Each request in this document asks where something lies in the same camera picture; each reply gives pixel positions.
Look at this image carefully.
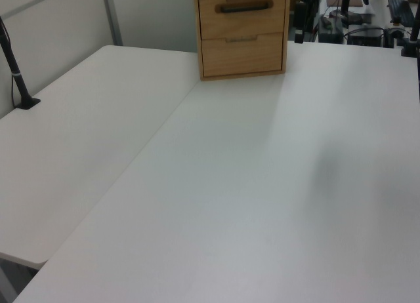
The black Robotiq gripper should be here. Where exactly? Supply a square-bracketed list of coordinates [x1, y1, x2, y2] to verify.
[294, 1, 308, 44]

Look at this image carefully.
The wooden drawer with notch grip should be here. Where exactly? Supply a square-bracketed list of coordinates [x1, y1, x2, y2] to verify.
[200, 31, 285, 78]

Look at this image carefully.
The light wooden drawer cabinet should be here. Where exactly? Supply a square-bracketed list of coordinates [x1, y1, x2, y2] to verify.
[192, 0, 290, 82]

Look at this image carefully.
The dark green black box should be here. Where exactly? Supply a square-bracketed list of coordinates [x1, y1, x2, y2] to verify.
[319, 16, 345, 42]

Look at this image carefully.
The black pole with round base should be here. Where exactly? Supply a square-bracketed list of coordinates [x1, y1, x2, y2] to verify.
[329, 0, 363, 26]

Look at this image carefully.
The brown flat mat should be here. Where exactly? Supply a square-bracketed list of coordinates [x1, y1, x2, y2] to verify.
[325, 0, 364, 8]

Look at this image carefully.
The black electronics box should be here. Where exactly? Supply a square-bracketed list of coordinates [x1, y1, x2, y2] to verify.
[346, 27, 385, 47]

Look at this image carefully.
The black computer keyboard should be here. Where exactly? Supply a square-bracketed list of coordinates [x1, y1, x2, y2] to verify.
[387, 0, 417, 27]

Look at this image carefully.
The black pole with table clamp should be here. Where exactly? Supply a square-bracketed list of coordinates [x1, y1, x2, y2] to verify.
[399, 0, 420, 58]

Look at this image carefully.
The wooden drawer with black handle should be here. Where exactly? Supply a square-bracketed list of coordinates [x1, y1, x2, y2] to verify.
[198, 0, 287, 41]

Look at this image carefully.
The black bar drawer handle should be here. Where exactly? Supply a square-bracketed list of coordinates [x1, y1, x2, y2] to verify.
[220, 4, 268, 14]

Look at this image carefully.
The black camera pole with base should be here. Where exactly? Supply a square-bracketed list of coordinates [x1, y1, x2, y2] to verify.
[0, 15, 42, 111]

